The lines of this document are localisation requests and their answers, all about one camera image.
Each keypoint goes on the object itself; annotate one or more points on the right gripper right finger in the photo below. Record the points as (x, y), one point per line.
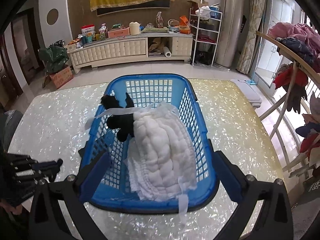
(275, 218)

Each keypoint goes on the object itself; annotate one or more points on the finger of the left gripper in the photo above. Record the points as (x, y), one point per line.
(50, 166)

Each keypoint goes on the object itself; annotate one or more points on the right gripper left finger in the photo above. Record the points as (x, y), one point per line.
(46, 218)

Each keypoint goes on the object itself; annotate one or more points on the black plush toy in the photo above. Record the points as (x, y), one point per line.
(122, 122)

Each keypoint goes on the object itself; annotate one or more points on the white quilted cloth with straps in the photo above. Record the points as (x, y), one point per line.
(149, 174)

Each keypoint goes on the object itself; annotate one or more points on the dark grey square cloth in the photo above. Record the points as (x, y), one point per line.
(81, 152)

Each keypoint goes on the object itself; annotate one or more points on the person left hand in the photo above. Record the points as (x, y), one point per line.
(10, 209)

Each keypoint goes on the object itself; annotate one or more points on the grey cushioned stool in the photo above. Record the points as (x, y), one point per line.
(9, 123)

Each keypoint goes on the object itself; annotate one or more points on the cardboard box on floor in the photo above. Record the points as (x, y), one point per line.
(62, 77)

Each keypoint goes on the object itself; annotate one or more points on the green plastic bag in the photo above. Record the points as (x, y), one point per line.
(54, 57)

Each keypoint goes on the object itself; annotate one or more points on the grey floor mat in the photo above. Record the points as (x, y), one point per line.
(253, 98)

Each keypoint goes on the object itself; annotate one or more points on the cream TV cabinet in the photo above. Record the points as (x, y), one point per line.
(133, 48)

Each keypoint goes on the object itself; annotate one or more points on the red white snack box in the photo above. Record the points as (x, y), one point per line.
(88, 31)

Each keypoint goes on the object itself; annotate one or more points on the pink storage box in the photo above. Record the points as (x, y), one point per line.
(113, 33)

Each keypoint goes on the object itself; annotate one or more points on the cream plastic jar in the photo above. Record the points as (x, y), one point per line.
(134, 28)

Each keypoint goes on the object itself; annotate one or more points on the white paper roll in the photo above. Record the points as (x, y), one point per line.
(167, 52)

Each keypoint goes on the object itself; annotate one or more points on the pile of pink clothes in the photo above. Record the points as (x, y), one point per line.
(302, 32)

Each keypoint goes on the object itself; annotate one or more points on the silver standing air conditioner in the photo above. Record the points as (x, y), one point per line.
(229, 33)

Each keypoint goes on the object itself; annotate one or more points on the orange bag on cabinet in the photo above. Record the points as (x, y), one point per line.
(184, 26)

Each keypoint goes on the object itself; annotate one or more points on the white metal shelf rack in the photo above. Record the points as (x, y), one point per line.
(205, 33)

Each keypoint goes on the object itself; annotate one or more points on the white plastic bag on shelf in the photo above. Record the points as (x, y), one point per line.
(203, 13)

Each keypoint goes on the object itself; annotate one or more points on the patterned beige curtain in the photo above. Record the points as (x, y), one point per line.
(255, 16)

